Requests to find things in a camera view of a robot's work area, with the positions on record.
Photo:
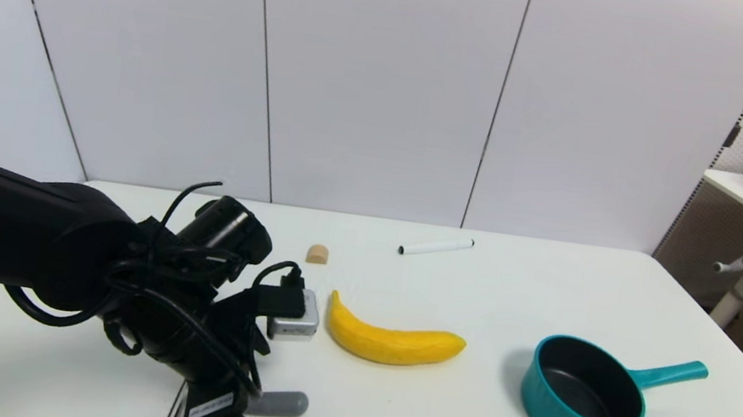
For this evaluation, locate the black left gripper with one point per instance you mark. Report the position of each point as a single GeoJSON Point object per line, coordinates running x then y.
{"type": "Point", "coordinates": [182, 338]}

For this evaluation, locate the yellow banana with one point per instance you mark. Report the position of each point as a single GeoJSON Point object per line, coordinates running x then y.
{"type": "Point", "coordinates": [390, 342]}

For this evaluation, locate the small tan wooden block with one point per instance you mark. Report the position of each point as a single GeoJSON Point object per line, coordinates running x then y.
{"type": "Point", "coordinates": [317, 254]}

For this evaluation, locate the white marker with black cap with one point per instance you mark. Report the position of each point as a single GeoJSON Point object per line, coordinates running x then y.
{"type": "Point", "coordinates": [434, 247]}

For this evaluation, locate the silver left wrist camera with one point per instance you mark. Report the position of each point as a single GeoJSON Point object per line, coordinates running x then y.
{"type": "Point", "coordinates": [296, 320]}

